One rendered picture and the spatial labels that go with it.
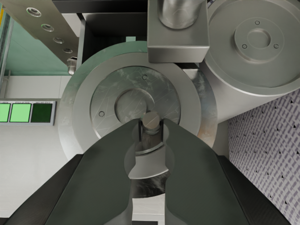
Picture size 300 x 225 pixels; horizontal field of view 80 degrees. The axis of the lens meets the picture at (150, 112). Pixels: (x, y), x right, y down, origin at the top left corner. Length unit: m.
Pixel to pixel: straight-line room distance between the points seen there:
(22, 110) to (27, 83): 3.11
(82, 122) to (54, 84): 3.29
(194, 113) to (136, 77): 0.06
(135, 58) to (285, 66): 0.15
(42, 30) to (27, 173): 0.36
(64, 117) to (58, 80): 3.27
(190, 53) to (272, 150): 0.19
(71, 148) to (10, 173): 0.45
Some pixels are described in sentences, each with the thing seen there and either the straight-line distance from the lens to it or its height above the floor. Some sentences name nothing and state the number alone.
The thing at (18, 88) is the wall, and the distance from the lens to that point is 3.78.
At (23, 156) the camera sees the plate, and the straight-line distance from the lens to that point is 0.60.
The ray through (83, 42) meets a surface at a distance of 0.21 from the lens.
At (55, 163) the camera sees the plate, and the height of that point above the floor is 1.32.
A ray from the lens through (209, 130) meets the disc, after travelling 0.17.
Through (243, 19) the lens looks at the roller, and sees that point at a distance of 0.23.
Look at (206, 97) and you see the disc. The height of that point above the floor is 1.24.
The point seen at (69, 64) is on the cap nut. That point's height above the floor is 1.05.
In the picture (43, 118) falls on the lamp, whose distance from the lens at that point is 0.58.
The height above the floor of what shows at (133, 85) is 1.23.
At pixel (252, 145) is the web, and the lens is 0.35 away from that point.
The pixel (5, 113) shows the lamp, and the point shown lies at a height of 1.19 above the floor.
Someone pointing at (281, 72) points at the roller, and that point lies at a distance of 0.22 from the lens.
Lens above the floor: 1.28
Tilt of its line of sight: 12 degrees down
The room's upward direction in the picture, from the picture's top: 179 degrees counter-clockwise
